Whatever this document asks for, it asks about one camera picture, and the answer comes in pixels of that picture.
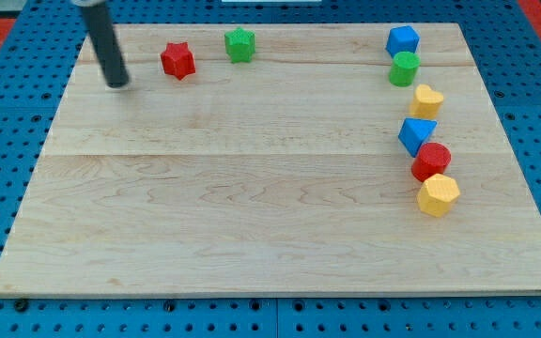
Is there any blue cube block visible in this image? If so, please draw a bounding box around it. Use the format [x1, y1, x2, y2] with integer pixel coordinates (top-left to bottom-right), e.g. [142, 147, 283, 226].
[385, 25, 420, 58]

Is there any light wooden board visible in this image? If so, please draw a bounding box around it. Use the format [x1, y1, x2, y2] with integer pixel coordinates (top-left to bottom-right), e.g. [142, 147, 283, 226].
[0, 23, 541, 299]

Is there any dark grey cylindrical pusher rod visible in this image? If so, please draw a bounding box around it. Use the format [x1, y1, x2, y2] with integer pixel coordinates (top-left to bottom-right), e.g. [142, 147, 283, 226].
[71, 0, 130, 88]

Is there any green star block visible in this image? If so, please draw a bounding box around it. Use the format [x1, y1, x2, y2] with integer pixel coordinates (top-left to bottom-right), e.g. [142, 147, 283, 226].
[224, 27, 255, 63]

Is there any yellow hexagon block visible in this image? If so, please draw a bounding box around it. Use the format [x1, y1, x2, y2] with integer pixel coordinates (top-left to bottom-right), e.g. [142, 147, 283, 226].
[417, 174, 460, 217]

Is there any red cylinder block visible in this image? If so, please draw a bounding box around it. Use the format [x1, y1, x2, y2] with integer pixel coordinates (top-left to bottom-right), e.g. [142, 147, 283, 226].
[410, 142, 452, 182]

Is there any green cylinder block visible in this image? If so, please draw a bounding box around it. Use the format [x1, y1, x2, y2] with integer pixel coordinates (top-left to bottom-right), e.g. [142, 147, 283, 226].
[388, 51, 421, 87]

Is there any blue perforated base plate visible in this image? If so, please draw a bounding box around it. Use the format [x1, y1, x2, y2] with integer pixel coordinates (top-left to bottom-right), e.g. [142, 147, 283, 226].
[0, 0, 541, 337]

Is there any yellow heart block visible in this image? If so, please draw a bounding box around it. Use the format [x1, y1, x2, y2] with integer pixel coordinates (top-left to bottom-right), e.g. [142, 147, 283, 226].
[409, 84, 445, 119]

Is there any blue triangle block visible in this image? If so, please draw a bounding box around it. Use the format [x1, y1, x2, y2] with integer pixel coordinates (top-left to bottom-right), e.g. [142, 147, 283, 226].
[398, 117, 438, 158]

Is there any red star block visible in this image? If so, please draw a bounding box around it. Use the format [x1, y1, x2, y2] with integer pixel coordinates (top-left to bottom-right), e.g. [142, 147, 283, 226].
[161, 42, 196, 80]

